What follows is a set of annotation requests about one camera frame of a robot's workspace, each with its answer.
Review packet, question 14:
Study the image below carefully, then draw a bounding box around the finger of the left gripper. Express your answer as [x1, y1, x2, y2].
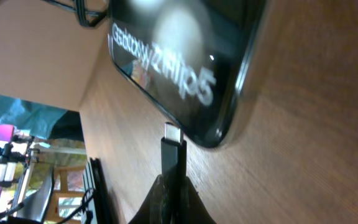
[42, 0, 108, 27]

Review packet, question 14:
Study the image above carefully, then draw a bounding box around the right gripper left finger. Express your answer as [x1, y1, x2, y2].
[128, 175, 170, 224]

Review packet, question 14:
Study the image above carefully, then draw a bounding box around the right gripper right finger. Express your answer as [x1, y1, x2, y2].
[178, 177, 216, 224]

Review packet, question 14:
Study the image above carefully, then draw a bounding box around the black USB charging cable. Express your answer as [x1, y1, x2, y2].
[160, 121, 188, 224]

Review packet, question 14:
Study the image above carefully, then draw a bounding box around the black Galaxy smartphone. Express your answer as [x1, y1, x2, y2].
[108, 0, 268, 148]

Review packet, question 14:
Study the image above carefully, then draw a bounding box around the wooden chair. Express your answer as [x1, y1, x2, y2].
[45, 166, 85, 222]

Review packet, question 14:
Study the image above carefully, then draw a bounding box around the teal cloth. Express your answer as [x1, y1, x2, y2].
[0, 95, 84, 142]

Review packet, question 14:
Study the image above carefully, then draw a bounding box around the background tripod stand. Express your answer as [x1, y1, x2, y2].
[0, 134, 88, 224]

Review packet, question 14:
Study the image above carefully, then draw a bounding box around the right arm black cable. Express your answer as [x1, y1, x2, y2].
[54, 187, 96, 224]

